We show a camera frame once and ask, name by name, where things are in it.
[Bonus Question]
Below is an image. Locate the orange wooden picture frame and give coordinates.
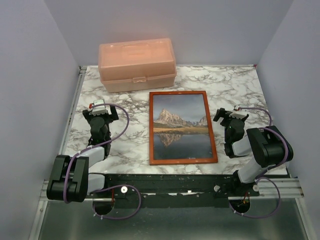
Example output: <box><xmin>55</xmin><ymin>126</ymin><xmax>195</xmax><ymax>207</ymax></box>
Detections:
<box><xmin>148</xmin><ymin>90</ymin><xmax>218</xmax><ymax>166</ymax></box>

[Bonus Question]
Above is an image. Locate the landscape photo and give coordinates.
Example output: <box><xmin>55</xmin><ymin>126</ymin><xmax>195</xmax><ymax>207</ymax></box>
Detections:
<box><xmin>152</xmin><ymin>94</ymin><xmax>213</xmax><ymax>160</ymax></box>

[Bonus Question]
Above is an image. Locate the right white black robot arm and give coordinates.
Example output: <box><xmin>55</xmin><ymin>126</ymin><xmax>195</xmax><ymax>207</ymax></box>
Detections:
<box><xmin>213</xmin><ymin>106</ymin><xmax>294</xmax><ymax>196</ymax></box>

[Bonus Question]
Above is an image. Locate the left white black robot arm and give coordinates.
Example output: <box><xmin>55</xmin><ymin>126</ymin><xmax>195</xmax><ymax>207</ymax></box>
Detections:
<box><xmin>46</xmin><ymin>103</ymin><xmax>119</xmax><ymax>204</ymax></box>

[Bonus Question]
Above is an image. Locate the translucent orange plastic toolbox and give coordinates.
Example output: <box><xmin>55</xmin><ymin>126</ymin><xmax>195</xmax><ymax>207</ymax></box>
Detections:
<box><xmin>98</xmin><ymin>38</ymin><xmax>177</xmax><ymax>93</ymax></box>

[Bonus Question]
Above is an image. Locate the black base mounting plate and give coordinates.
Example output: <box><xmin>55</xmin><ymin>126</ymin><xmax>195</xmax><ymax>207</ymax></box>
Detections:
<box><xmin>49</xmin><ymin>172</ymin><xmax>261</xmax><ymax>208</ymax></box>

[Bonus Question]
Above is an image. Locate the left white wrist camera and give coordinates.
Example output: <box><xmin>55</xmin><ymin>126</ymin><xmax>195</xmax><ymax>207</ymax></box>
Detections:
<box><xmin>88</xmin><ymin>99</ymin><xmax>108</xmax><ymax>116</ymax></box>

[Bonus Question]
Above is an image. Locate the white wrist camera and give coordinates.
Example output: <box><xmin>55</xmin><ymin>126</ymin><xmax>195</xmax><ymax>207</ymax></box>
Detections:
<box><xmin>229</xmin><ymin>105</ymin><xmax>248</xmax><ymax>120</ymax></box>
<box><xmin>88</xmin><ymin>99</ymin><xmax>108</xmax><ymax>116</ymax></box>

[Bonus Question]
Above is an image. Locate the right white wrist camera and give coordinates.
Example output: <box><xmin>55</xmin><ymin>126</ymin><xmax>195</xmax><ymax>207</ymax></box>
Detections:
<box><xmin>229</xmin><ymin>105</ymin><xmax>248</xmax><ymax>120</ymax></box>

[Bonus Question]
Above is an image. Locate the aluminium extrusion rail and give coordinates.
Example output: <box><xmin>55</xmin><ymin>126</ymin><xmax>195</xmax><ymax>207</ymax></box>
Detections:
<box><xmin>39</xmin><ymin>177</ymin><xmax>305</xmax><ymax>201</ymax></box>

